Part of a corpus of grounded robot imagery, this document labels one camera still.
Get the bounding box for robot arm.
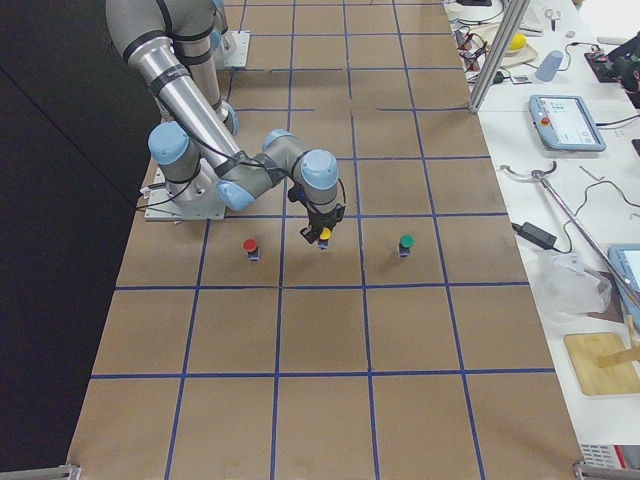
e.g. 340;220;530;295
105;1;345;248

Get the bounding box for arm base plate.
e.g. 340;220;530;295
219;30;251;69
144;159;226;221

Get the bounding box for blue plastic cup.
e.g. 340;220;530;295
534;50;564;83

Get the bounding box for green push button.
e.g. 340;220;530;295
398;234;415;258

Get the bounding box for teach pendant tablet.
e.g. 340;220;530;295
528;94;606;152

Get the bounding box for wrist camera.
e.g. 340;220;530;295
287;183;306;206

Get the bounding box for black power adapter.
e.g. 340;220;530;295
512;222;557;250

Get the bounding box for metal crutch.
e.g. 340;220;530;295
499;161;639;306

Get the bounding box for beige tray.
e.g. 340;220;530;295
469;24;538;71

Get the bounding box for yellow lemon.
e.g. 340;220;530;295
507;33;527;54

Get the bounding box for clear plastic bag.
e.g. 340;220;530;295
534;253;612;316

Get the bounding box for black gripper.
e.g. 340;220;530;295
299;203;345;244

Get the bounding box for yellow push button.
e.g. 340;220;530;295
317;227;332;250

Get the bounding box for red push button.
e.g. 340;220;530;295
243;238;261;262

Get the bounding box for wooden board stand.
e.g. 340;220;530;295
561;314;639;398

